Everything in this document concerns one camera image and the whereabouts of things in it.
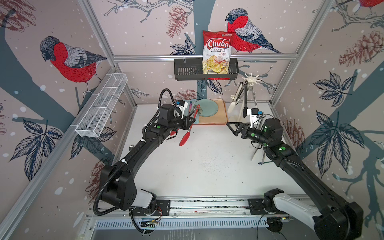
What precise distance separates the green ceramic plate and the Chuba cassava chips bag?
1.12 ft

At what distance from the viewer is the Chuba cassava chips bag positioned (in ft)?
2.79

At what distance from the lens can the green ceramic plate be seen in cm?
116
